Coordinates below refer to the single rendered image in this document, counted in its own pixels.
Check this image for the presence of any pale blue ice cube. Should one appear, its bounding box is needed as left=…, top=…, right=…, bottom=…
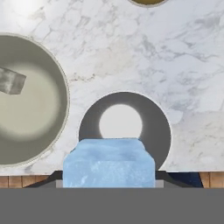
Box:
left=62, top=137, right=157, bottom=189

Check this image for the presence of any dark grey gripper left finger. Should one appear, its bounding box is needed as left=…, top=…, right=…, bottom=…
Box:
left=25, top=170, right=64, bottom=189

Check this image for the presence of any dark blue stool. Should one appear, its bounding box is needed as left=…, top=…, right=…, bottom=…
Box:
left=168, top=171, right=204, bottom=189

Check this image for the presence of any grey ice bowl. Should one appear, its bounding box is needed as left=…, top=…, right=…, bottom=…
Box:
left=0, top=33, right=70, bottom=167

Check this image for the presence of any brown round bowl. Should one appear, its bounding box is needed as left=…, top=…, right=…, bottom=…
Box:
left=127, top=0, right=171, bottom=7

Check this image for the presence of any grey ice cube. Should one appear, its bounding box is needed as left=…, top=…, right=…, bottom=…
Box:
left=0, top=66, right=27, bottom=95

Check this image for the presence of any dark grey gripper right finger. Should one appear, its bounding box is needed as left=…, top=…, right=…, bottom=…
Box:
left=154, top=170, right=187, bottom=189

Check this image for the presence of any grey glass cup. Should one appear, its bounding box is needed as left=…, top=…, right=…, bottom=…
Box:
left=78, top=91, right=172, bottom=172

